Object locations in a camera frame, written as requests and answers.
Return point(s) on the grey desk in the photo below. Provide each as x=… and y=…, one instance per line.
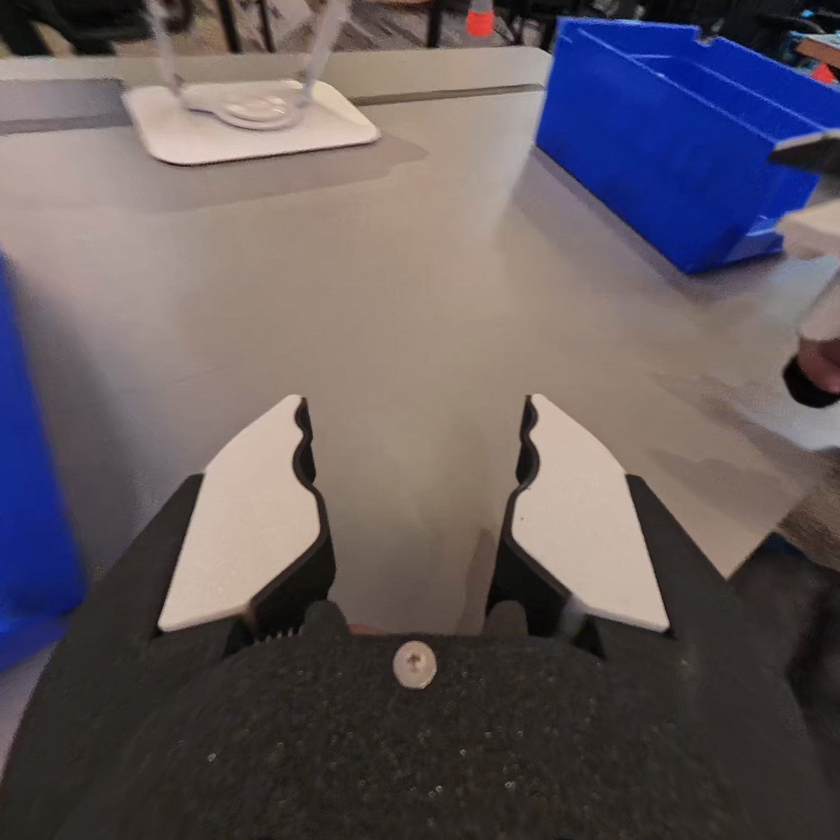
x=394, y=295

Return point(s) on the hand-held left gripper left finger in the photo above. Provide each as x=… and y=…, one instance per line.
x=256, y=525

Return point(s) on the black office chair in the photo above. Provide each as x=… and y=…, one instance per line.
x=65, y=26

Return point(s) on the black metal frame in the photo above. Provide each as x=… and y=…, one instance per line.
x=243, y=23

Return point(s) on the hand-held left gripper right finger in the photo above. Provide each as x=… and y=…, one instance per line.
x=584, y=531

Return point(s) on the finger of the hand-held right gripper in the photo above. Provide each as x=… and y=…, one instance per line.
x=814, y=152
x=814, y=233

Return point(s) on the person's body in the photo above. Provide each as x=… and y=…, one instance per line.
x=794, y=656

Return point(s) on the wooden table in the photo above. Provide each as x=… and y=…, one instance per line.
x=820, y=47

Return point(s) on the person's right hand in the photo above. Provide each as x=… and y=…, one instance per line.
x=825, y=364

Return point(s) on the blue plastic bin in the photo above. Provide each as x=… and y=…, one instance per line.
x=656, y=151
x=33, y=492

